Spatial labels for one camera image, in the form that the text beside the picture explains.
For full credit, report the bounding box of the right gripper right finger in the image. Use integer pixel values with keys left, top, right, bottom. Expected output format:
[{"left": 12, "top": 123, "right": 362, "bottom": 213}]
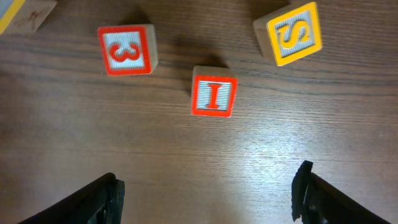
[{"left": 291, "top": 161, "right": 389, "bottom": 224}]

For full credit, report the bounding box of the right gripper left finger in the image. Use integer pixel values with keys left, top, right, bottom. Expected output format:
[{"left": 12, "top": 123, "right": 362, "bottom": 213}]
[{"left": 20, "top": 172, "right": 125, "bottom": 224}]

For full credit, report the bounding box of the red letter I block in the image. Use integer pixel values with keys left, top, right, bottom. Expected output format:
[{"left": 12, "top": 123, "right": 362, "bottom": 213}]
[{"left": 191, "top": 65, "right": 239, "bottom": 118}]

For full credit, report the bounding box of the red number 3 block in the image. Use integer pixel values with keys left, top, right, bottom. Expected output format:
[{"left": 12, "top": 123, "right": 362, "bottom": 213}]
[{"left": 97, "top": 24, "right": 159, "bottom": 77}]

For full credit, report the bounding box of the yellow letter S block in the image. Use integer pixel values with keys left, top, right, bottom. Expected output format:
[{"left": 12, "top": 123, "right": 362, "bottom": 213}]
[{"left": 253, "top": 1, "right": 323, "bottom": 67}]

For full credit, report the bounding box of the yellow block centre right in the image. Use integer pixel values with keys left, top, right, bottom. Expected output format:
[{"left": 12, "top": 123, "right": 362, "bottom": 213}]
[{"left": 1, "top": 0, "right": 58, "bottom": 35}]

